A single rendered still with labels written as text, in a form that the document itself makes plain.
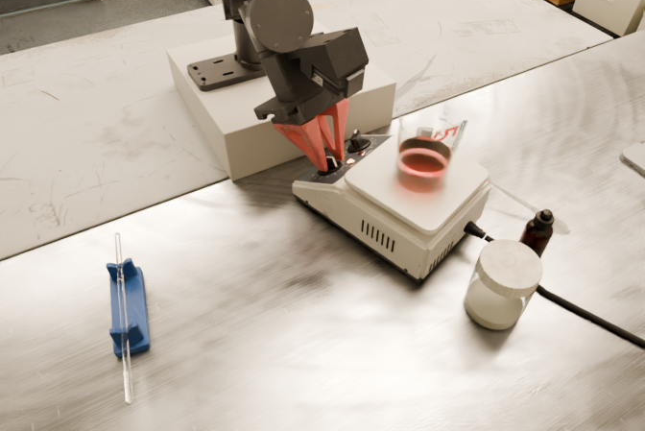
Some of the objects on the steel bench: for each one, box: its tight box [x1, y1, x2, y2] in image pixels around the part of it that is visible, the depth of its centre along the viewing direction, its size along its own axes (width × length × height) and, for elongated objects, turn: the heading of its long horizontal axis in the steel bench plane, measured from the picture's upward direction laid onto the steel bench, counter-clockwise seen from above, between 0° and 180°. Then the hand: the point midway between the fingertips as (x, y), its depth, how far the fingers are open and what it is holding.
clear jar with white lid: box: [464, 239, 543, 331], centre depth 51 cm, size 6×6×8 cm
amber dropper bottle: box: [518, 209, 555, 258], centre depth 56 cm, size 3×3×7 cm
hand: (329, 158), depth 60 cm, fingers closed
